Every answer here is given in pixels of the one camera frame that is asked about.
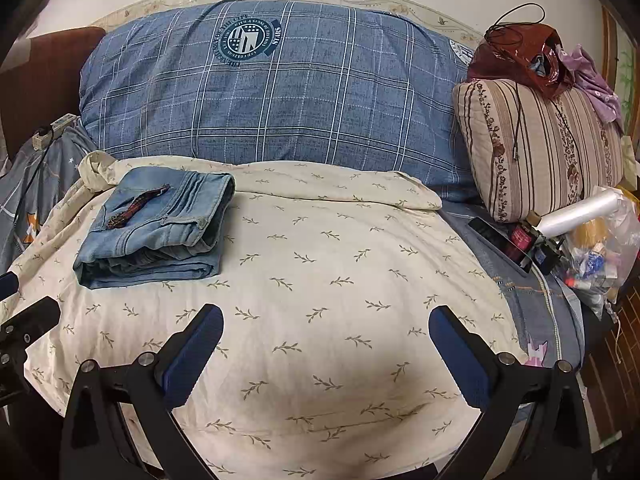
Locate red-brown plastic bag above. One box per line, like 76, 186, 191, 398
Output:
467, 24, 576, 101

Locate blue plaid pillow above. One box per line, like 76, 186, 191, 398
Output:
79, 0, 481, 188

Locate wooden frame panel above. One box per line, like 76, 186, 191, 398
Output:
600, 5, 640, 131

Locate dark red bottle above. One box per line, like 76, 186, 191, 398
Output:
509, 222, 538, 261

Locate cream leaf-print blanket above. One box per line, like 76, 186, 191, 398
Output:
10, 152, 531, 480

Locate white power strip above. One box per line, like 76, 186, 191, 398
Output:
31, 112, 76, 148

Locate black cable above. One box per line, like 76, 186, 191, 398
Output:
484, 2, 548, 171

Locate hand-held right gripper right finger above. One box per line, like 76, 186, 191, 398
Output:
429, 304, 594, 480

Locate black device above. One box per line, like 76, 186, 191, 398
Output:
532, 237, 568, 276

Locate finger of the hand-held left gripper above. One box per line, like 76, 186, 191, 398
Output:
0, 271, 21, 303
0, 296, 62, 406

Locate brown headboard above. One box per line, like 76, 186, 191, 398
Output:
0, 26, 107, 161

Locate grey star-print cloth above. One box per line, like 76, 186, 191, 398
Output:
0, 122, 98, 266

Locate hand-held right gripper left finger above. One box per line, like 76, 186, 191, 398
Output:
59, 303, 224, 480

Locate blue-grey bed sheet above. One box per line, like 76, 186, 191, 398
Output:
437, 200, 586, 411

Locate black phone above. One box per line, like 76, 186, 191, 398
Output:
467, 216, 533, 273

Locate striped floral pillow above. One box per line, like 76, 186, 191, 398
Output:
452, 79, 626, 223

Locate blue denim pants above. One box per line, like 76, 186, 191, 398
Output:
72, 167, 237, 291

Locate clear plastic bag of bottles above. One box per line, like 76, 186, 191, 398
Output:
562, 195, 640, 321

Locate purple cloth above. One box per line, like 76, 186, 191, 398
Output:
555, 44, 623, 126

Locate clear plastic film roll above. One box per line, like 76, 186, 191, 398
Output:
525, 187, 621, 238

